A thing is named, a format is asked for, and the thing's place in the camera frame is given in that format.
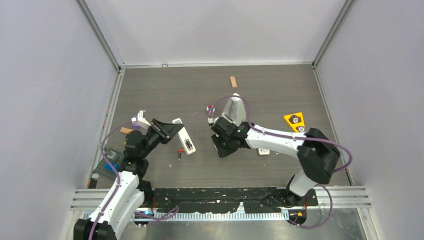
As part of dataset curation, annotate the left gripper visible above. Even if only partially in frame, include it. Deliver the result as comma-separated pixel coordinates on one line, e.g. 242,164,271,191
140,119,182,159

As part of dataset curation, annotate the white long remote control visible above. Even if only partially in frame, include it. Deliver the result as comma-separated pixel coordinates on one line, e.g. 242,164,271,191
177,125,196,155

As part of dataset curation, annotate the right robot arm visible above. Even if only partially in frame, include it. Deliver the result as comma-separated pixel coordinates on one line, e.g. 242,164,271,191
211,117,341,205

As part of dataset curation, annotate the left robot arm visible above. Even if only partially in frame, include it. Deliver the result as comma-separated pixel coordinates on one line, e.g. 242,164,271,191
73,117,184,240

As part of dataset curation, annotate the small white remote control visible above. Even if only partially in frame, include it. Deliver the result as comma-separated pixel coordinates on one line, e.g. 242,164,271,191
257,148,271,156

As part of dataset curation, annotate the small red blue figurine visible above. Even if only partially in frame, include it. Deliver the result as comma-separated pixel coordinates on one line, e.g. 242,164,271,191
206,104,215,116

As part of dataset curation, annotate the purple toy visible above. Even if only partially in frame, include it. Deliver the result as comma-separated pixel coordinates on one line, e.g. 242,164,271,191
131,116,140,129

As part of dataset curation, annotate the wooden block left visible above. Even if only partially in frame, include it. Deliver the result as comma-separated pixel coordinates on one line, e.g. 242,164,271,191
120,127,133,134

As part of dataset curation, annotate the small wooden block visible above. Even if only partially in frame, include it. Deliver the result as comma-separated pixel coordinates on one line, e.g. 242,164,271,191
229,76,238,89

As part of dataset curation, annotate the blue green lego brick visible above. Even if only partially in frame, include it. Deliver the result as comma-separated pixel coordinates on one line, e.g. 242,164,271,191
104,162,119,172

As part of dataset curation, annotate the yellow triangle toy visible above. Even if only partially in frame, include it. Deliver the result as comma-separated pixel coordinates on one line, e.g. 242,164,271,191
283,112,306,133

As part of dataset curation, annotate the grey lego baseplate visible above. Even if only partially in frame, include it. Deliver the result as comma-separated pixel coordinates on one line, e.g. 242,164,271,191
93,147,125,181

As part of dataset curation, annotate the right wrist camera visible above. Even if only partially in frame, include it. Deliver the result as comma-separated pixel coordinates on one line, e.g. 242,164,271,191
207,117,215,126

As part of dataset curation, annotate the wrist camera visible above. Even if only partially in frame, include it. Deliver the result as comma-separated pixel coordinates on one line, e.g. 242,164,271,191
134,110,151,130
207,117,215,126

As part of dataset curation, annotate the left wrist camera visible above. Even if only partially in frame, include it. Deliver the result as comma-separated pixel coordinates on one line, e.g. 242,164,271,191
134,110,151,130

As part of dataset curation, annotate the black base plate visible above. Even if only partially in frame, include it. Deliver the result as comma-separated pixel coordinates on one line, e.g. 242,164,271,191
143,187,318,214

